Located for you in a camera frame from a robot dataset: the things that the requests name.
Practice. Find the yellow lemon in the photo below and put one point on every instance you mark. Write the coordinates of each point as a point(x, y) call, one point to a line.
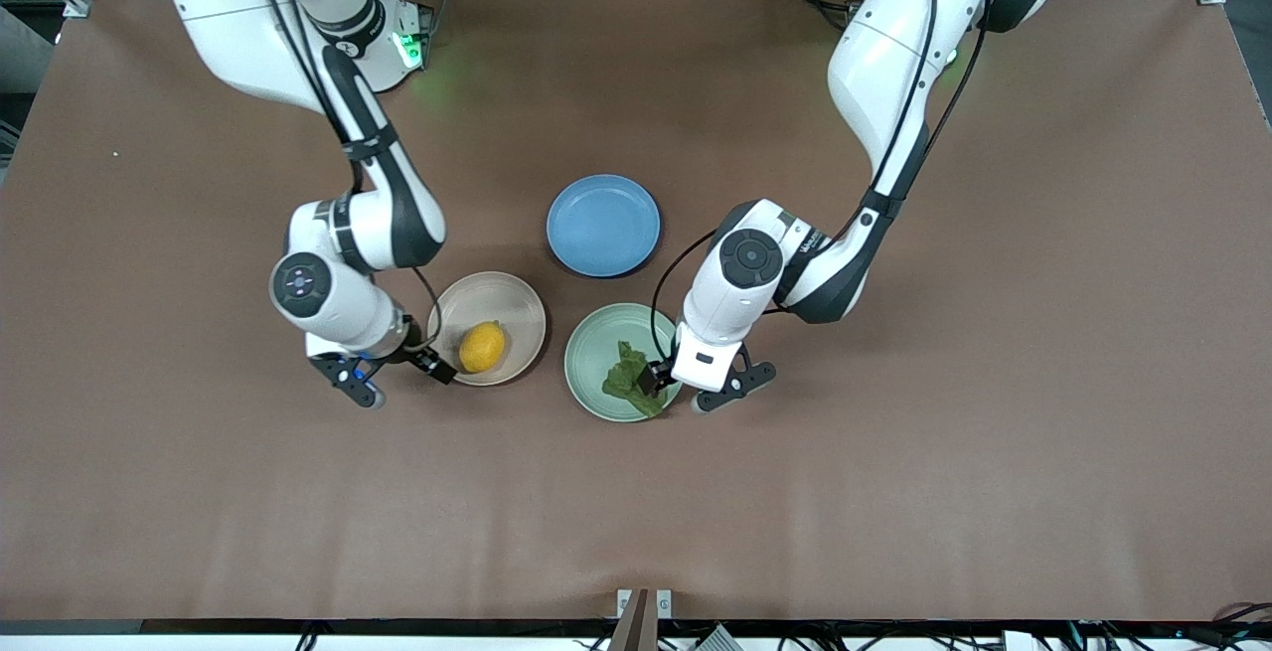
point(482, 347)

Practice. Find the light green plate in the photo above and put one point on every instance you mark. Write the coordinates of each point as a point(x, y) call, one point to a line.
point(596, 353)

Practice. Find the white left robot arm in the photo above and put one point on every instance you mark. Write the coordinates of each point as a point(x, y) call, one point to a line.
point(894, 55)

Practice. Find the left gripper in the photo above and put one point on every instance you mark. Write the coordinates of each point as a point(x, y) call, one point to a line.
point(657, 377)

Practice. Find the grey vented box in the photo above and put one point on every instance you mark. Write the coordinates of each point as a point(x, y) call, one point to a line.
point(717, 641)

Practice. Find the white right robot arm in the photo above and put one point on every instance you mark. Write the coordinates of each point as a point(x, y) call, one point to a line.
point(248, 25)

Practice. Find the blue plate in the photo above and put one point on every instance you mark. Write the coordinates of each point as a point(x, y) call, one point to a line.
point(603, 226)

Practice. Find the beige pink plate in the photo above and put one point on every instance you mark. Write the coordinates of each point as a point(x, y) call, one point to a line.
point(507, 303)

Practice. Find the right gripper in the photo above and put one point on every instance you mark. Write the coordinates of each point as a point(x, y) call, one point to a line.
point(421, 359)

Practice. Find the green lettuce leaf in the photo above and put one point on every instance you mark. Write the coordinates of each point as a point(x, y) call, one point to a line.
point(626, 381)

